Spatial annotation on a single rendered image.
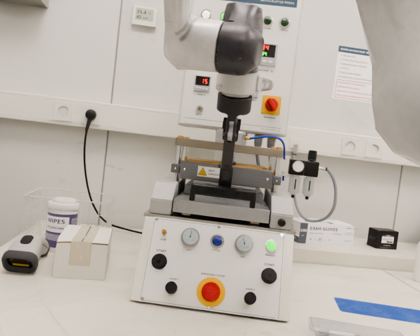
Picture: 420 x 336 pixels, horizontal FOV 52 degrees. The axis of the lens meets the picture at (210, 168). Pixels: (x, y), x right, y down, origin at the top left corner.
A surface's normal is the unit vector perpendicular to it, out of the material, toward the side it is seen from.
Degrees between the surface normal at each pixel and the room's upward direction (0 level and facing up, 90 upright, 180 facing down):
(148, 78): 90
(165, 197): 40
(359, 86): 90
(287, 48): 90
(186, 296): 65
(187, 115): 90
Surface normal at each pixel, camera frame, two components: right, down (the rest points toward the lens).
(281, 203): 0.05, -0.73
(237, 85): -0.01, 0.39
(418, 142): -0.64, 0.54
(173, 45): -0.18, 0.59
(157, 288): 0.00, -0.38
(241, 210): -0.05, 0.04
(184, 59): -0.29, 0.81
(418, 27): -0.68, -0.14
